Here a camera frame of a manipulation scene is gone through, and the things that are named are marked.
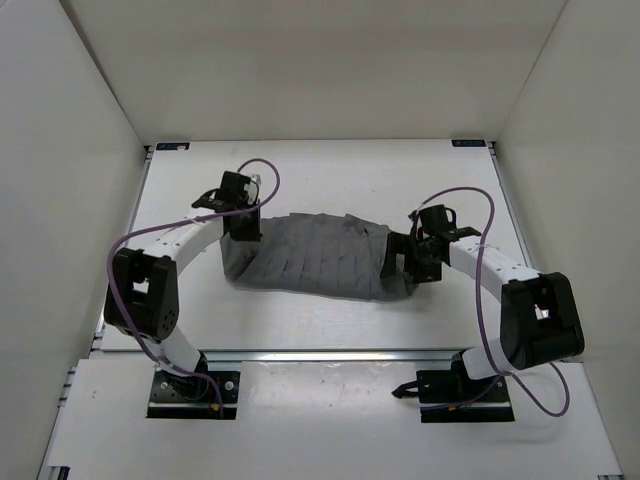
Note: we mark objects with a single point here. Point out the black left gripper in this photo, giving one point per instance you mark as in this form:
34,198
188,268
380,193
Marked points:
251,234

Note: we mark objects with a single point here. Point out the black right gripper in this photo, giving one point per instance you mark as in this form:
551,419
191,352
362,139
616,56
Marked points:
403,244

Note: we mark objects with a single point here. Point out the grey pleated skirt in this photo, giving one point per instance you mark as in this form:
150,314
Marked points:
317,254

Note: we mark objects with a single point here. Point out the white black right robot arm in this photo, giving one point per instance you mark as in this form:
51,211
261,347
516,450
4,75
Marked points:
539,321

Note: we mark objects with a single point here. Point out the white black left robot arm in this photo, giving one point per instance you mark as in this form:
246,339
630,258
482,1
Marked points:
142,300

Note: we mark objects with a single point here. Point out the right blue corner label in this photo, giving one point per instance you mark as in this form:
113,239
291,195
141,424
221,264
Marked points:
468,143

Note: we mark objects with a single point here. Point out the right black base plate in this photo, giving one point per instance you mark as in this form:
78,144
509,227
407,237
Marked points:
449,396

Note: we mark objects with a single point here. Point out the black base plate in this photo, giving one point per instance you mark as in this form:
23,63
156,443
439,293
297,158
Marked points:
175,397
449,396

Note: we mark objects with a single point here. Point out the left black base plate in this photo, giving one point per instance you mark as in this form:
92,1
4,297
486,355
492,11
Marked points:
175,397

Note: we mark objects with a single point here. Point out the aluminium front rail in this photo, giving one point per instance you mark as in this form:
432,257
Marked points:
328,356

